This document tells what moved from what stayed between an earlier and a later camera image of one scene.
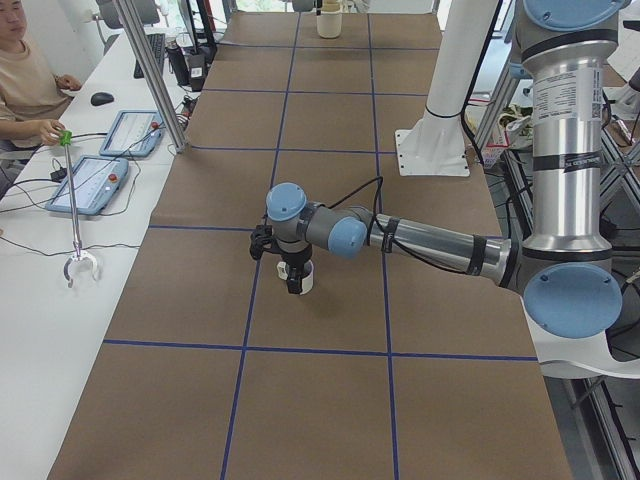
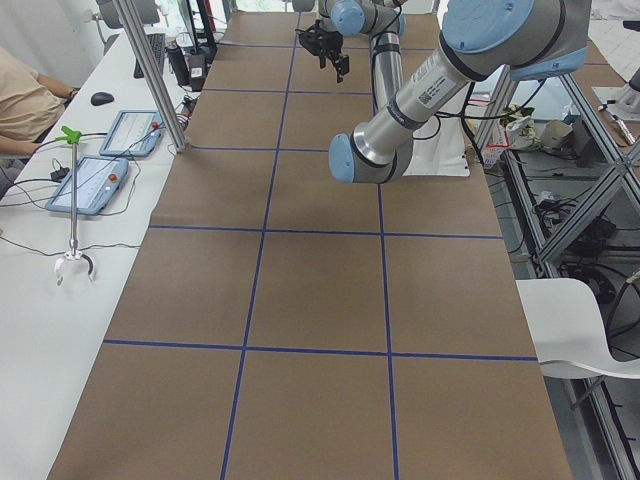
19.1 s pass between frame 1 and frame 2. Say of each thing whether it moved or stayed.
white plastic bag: stayed
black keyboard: stayed
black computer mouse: stayed
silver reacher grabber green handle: moved
